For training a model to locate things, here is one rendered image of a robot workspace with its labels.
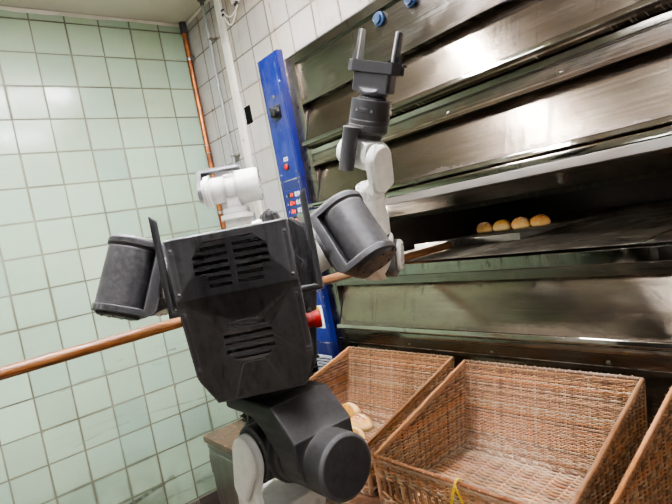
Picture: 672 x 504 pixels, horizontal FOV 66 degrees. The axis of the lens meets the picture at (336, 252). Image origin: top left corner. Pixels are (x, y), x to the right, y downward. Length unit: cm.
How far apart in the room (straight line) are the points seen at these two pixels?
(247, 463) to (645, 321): 102
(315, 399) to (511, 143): 95
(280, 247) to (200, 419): 220
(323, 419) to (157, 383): 194
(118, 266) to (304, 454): 47
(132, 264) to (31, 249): 167
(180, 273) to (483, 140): 108
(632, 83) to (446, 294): 85
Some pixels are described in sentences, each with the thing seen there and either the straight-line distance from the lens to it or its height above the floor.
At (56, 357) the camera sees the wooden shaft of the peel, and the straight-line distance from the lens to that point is 140.
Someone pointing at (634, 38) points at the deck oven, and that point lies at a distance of 147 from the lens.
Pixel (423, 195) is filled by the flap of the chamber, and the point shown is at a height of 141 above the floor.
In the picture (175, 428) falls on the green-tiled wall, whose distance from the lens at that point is 291.
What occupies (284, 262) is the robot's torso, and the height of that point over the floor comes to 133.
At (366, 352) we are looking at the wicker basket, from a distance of 214.
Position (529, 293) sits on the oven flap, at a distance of 165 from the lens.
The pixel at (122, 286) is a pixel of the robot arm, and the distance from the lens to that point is 101.
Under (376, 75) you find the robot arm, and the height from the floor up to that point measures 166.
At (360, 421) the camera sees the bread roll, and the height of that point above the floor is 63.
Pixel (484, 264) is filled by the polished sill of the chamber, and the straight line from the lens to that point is 169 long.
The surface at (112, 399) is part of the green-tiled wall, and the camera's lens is 278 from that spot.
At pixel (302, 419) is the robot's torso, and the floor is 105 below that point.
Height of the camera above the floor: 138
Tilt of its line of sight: 3 degrees down
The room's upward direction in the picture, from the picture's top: 11 degrees counter-clockwise
